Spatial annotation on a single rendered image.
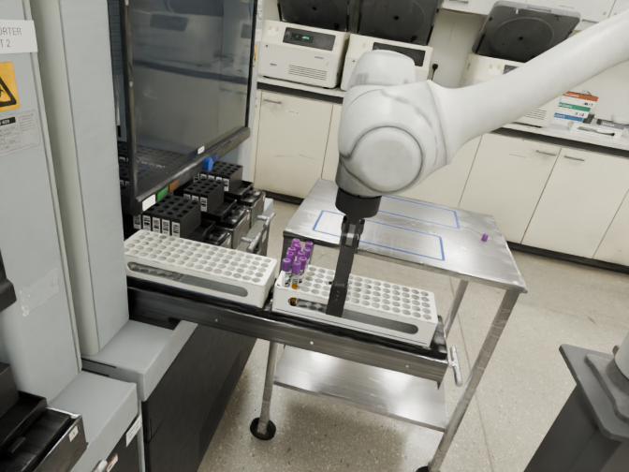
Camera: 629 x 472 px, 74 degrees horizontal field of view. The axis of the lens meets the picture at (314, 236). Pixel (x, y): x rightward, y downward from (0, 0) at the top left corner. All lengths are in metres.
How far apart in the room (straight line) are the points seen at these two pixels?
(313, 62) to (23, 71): 2.54
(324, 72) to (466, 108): 2.52
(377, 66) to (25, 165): 0.45
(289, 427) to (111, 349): 0.94
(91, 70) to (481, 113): 0.50
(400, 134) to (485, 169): 2.72
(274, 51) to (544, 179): 2.03
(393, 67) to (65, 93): 0.42
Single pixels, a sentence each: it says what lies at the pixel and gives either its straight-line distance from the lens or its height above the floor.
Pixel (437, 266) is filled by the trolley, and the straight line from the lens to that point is 1.06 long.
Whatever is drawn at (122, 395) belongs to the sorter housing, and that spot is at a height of 0.73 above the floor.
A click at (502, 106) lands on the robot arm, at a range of 0.52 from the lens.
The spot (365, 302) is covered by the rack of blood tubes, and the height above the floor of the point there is 0.86.
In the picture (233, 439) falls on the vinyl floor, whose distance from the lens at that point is 1.61.
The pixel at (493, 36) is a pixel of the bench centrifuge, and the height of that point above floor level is 1.39.
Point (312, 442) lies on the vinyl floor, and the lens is 1.63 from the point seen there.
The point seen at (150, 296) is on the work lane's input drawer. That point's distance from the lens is 0.85.
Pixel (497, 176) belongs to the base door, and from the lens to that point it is 3.18.
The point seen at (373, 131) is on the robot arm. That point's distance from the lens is 0.44.
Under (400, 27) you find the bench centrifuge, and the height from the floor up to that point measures 1.35.
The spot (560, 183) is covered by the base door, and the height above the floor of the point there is 0.58.
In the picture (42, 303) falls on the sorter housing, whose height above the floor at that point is 0.92.
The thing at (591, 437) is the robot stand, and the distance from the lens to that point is 1.15.
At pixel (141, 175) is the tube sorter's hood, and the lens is 0.77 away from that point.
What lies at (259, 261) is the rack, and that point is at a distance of 0.83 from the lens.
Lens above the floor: 1.30
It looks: 27 degrees down
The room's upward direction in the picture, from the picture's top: 10 degrees clockwise
